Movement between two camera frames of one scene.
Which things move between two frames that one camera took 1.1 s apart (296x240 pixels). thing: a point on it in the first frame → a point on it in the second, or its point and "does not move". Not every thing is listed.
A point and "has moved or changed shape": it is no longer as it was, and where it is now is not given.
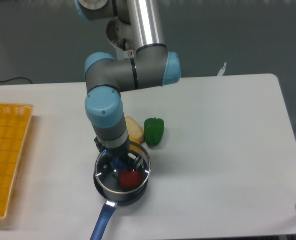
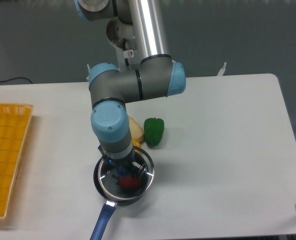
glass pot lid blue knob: x=114 y=175 has moved or changed shape
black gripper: x=121 y=152 → x=124 y=163
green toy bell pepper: x=154 y=128 does not move
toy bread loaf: x=133 y=128 does not move
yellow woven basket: x=8 y=126 does not move
